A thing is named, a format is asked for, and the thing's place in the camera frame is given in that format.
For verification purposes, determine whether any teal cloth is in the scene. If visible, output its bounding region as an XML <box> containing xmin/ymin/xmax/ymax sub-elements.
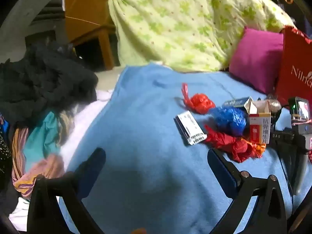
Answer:
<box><xmin>24</xmin><ymin>111</ymin><xmax>61</xmax><ymax>173</ymax></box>

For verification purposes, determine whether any red net plastic bag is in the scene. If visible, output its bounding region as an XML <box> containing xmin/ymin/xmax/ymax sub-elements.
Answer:
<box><xmin>181</xmin><ymin>83</ymin><xmax>216</xmax><ymax>114</ymax></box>

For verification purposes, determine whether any blue plastic bag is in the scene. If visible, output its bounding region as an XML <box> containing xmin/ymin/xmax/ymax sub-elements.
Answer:
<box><xmin>210</xmin><ymin>106</ymin><xmax>249</xmax><ymax>137</ymax></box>

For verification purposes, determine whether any red paper bag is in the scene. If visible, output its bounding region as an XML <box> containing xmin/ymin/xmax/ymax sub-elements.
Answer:
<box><xmin>275</xmin><ymin>26</ymin><xmax>312</xmax><ymax>108</ymax></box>

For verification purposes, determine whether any blue white carton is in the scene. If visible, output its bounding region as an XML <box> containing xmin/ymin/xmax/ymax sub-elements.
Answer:
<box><xmin>222</xmin><ymin>96</ymin><xmax>254</xmax><ymax>109</ymax></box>

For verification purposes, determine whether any dark clothes pile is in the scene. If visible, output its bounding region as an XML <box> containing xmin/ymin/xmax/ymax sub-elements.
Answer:
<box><xmin>0</xmin><ymin>43</ymin><xmax>98</xmax><ymax>127</ymax></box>

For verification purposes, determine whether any pink pillow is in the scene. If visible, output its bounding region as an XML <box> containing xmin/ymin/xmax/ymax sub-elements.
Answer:
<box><xmin>229</xmin><ymin>27</ymin><xmax>284</xmax><ymax>94</ymax></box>

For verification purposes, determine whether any striped cloth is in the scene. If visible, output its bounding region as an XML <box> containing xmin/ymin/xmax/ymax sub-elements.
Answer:
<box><xmin>11</xmin><ymin>127</ymin><xmax>65</xmax><ymax>198</ymax></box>

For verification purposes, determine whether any green floral quilt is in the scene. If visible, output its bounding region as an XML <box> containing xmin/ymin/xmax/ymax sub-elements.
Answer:
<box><xmin>107</xmin><ymin>0</ymin><xmax>296</xmax><ymax>72</ymax></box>

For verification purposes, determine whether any orange white medicine box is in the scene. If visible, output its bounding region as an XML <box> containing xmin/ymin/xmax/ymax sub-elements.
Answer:
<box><xmin>244</xmin><ymin>100</ymin><xmax>271</xmax><ymax>145</ymax></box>

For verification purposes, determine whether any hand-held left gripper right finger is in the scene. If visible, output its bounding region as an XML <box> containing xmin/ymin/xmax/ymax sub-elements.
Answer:
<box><xmin>207</xmin><ymin>148</ymin><xmax>288</xmax><ymax>234</ymax></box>

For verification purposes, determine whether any white card box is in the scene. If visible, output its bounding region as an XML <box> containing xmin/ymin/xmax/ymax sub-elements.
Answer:
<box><xmin>174</xmin><ymin>110</ymin><xmax>207</xmax><ymax>146</ymax></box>

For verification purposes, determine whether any black dotted cloth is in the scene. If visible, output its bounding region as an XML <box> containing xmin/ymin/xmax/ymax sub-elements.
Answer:
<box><xmin>0</xmin><ymin>117</ymin><xmax>12</xmax><ymax>173</ymax></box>

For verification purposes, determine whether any yellow wooden cabinet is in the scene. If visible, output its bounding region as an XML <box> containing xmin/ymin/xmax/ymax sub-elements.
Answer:
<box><xmin>64</xmin><ymin>0</ymin><xmax>116</xmax><ymax>70</ymax></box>

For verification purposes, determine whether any blue blanket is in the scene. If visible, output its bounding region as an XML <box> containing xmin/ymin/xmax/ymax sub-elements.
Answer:
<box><xmin>58</xmin><ymin>63</ymin><xmax>303</xmax><ymax>234</ymax></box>

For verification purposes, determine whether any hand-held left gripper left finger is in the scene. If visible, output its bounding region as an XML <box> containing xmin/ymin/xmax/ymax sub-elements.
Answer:
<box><xmin>27</xmin><ymin>147</ymin><xmax>106</xmax><ymax>234</ymax></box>

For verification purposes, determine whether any silver foil ball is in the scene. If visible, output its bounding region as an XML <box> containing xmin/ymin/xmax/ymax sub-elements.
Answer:
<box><xmin>267</xmin><ymin>94</ymin><xmax>282</xmax><ymax>114</ymax></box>

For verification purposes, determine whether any orange wrapper bundle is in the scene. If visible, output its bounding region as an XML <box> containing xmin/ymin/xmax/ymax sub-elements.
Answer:
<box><xmin>240</xmin><ymin>138</ymin><xmax>267</xmax><ymax>159</ymax></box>

